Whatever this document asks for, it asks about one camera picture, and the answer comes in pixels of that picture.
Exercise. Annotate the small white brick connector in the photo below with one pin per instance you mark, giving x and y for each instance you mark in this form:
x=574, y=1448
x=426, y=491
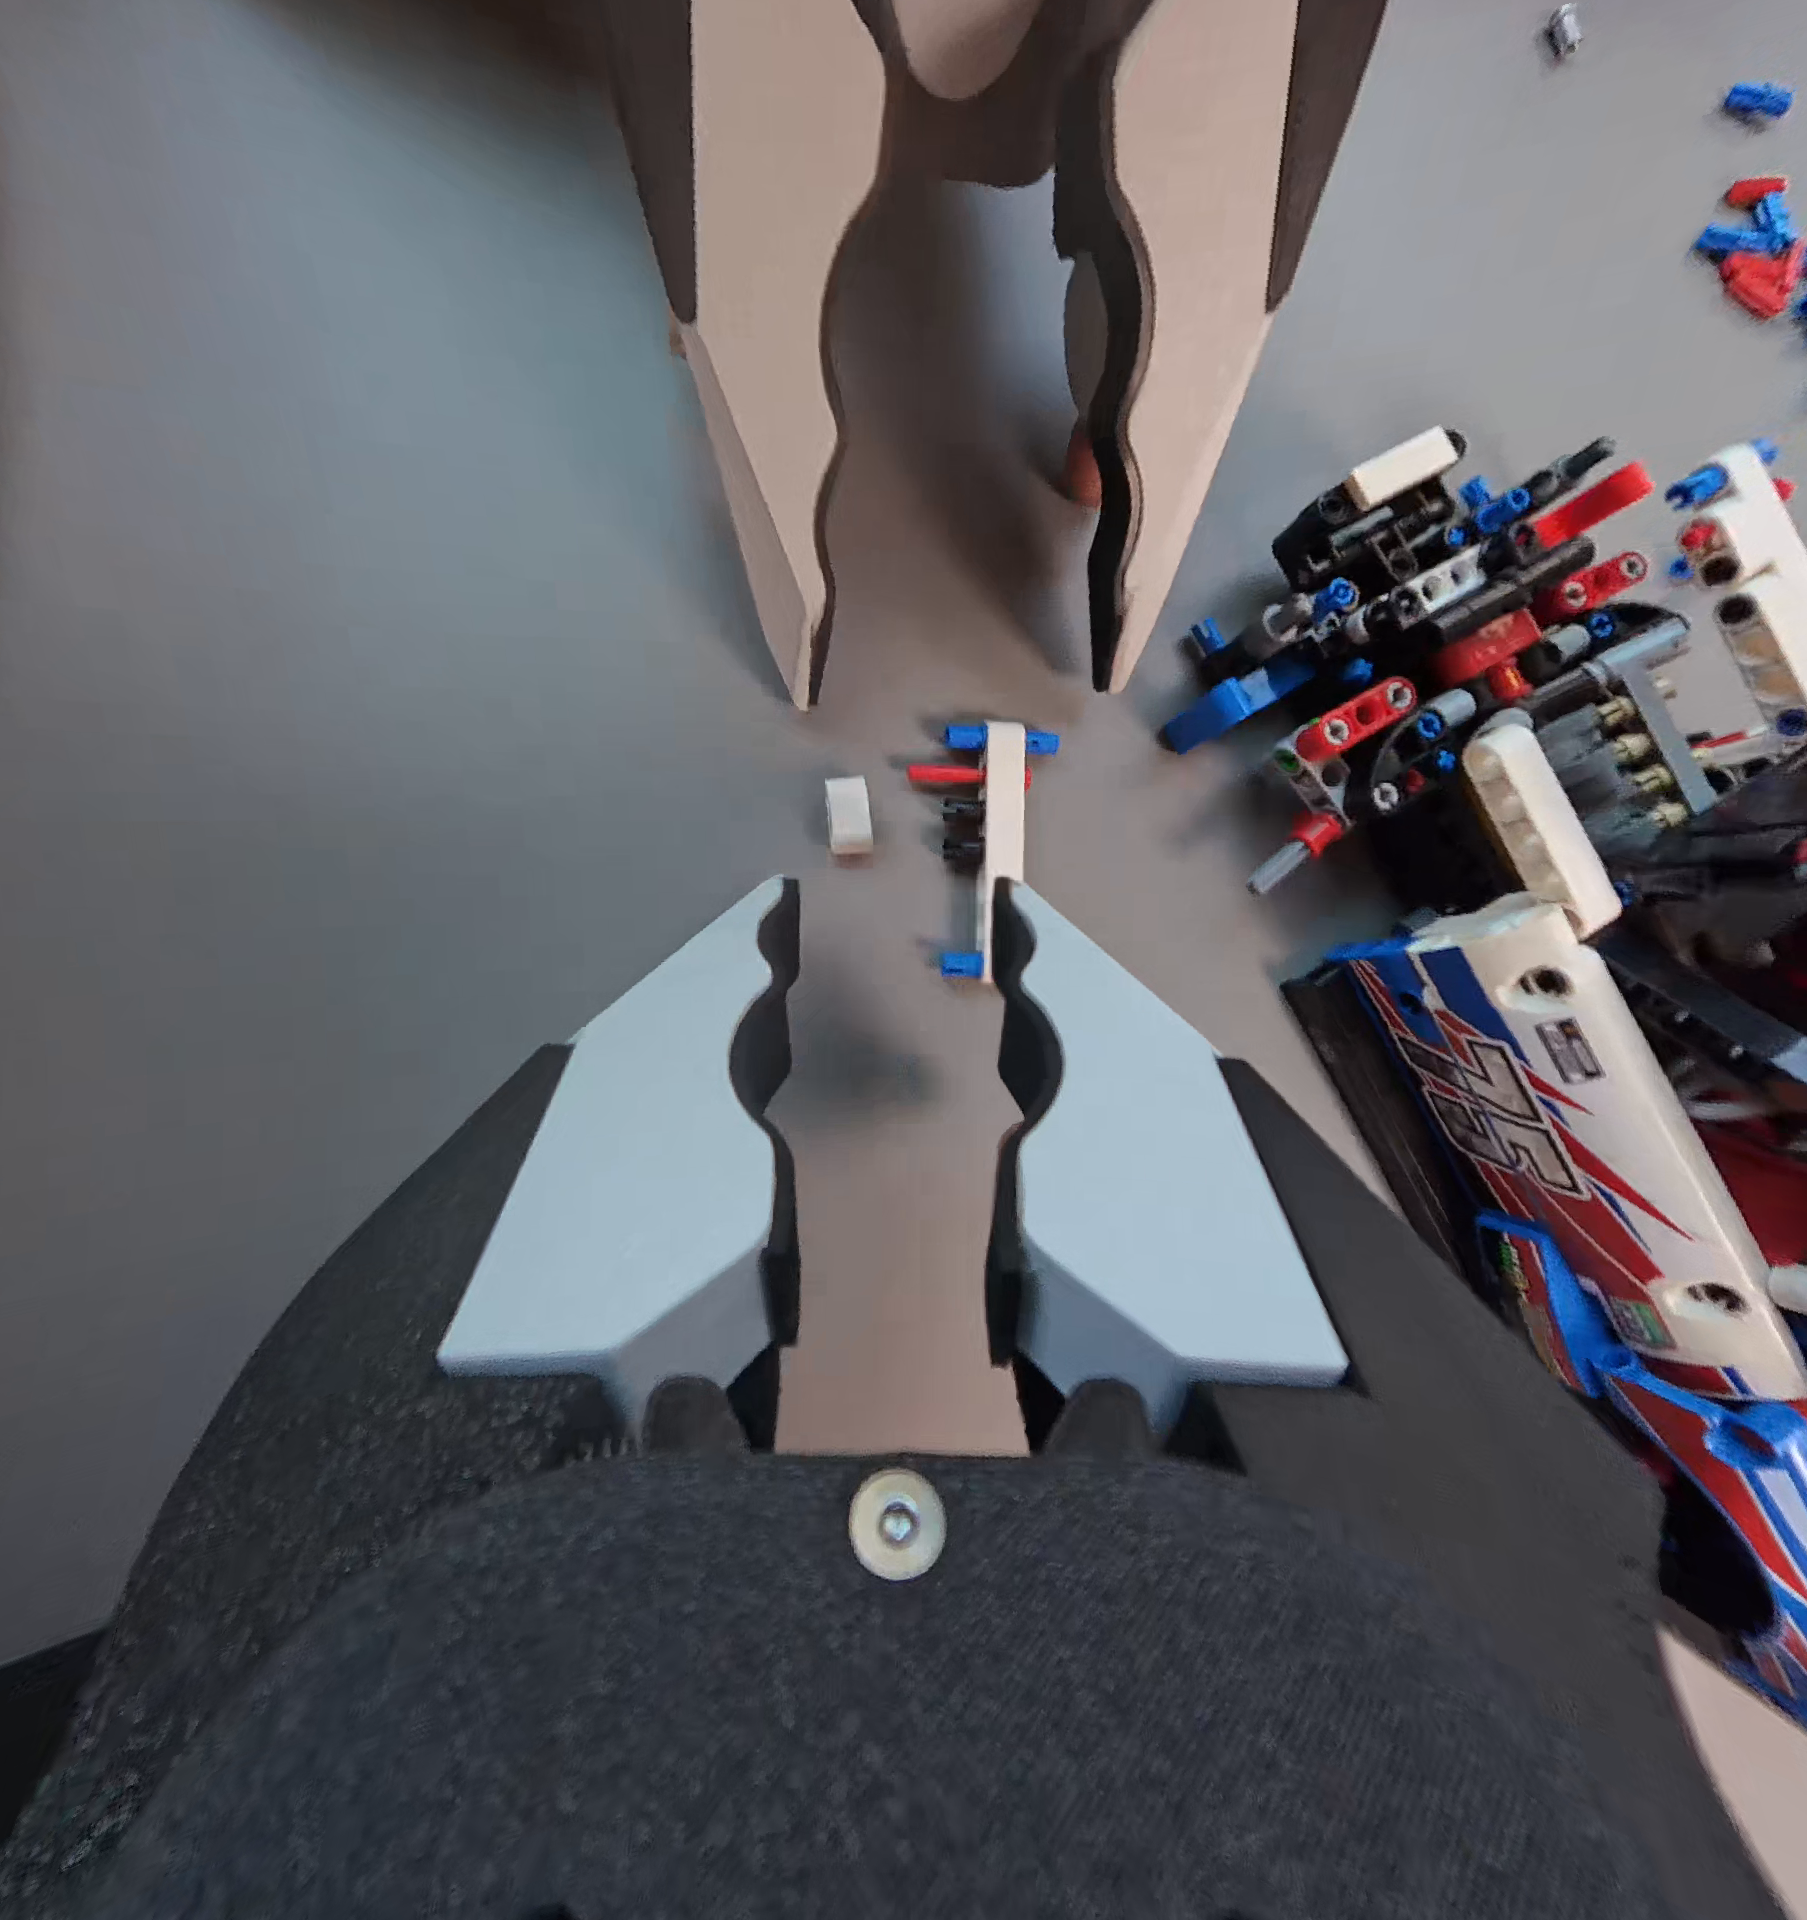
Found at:
x=849, y=816

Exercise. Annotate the small grey brick piece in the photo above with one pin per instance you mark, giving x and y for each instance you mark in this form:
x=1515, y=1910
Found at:
x=1559, y=30

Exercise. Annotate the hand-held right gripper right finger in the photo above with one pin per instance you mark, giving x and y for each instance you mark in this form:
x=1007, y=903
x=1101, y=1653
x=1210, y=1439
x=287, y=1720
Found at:
x=1159, y=1202

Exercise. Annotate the grey desk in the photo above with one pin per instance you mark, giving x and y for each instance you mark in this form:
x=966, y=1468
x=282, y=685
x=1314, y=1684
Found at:
x=318, y=599

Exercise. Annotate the white brick beam with pins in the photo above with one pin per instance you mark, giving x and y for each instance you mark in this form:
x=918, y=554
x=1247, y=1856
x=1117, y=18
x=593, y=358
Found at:
x=1004, y=811

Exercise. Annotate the pile of blue red pins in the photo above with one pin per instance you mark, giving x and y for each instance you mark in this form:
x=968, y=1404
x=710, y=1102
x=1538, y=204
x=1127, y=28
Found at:
x=1766, y=278

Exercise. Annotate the brick-built toy race car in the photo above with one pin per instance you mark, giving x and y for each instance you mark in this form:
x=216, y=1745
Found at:
x=1591, y=1051

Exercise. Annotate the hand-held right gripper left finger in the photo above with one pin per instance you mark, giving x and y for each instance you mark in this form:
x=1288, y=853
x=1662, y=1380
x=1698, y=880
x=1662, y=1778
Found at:
x=617, y=1202

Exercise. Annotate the person's left hand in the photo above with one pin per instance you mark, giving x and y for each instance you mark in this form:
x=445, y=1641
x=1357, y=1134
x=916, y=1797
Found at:
x=1079, y=468

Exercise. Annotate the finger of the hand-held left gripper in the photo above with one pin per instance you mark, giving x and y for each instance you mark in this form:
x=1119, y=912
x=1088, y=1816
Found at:
x=1203, y=227
x=768, y=227

